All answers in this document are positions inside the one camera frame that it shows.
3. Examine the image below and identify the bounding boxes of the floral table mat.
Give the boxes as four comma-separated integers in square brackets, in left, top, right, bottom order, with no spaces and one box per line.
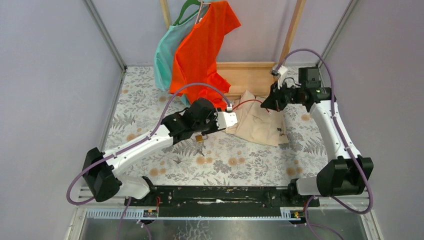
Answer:
[94,65,332,187]

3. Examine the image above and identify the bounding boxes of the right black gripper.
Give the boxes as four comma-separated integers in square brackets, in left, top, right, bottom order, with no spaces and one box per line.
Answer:
[261,79,304,112]

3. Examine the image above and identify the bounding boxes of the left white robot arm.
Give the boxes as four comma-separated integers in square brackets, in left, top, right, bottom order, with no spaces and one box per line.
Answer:
[81,98,237,206]

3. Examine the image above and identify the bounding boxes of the wooden clothes rack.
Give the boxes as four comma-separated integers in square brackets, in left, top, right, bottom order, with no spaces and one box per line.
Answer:
[158,0,307,102]

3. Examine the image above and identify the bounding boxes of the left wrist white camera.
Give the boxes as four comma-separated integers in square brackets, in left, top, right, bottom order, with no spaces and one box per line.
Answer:
[216,111,238,130]

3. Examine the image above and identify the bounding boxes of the red tag with cord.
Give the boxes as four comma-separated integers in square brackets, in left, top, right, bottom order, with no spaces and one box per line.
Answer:
[232,99,271,115]

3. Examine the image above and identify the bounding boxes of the beige crumpled cloth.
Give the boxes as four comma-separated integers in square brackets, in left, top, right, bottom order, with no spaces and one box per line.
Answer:
[225,90,289,147]

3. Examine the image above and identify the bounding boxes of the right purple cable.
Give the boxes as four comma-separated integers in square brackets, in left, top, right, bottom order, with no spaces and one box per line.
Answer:
[274,48,375,240]

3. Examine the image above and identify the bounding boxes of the pink clothes hanger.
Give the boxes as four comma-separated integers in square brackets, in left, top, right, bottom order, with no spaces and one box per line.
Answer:
[194,0,204,25]

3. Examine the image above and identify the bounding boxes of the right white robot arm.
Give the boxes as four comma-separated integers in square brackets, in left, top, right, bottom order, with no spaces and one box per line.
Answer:
[260,65,374,206]

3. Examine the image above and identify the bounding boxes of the brass padlock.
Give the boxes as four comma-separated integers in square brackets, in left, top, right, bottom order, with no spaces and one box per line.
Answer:
[195,135,208,143]

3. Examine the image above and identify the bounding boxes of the orange t-shirt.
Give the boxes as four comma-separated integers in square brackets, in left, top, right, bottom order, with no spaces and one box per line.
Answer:
[169,0,241,109]

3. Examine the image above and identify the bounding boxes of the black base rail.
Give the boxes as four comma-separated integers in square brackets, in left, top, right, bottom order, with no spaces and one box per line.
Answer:
[124,185,320,219]

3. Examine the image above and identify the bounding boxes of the green clothes hanger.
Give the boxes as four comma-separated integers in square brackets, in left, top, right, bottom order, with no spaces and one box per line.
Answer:
[173,0,201,26]

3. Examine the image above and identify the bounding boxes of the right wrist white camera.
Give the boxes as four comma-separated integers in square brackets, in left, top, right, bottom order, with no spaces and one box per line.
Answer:
[270,64,288,89]

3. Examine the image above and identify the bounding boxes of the teal t-shirt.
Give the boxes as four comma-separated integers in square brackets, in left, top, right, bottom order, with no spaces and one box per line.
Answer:
[153,4,209,92]

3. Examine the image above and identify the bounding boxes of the wrist white camera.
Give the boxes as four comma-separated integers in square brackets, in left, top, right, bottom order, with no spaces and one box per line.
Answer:
[216,111,238,130]
[270,64,288,89]

